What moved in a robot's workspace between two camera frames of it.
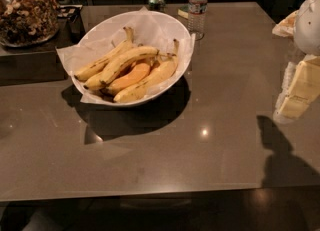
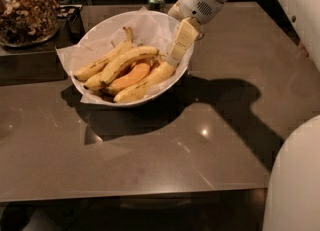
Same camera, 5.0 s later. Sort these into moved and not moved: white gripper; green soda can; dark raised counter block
Moved: white gripper
Not moved: green soda can; dark raised counter block
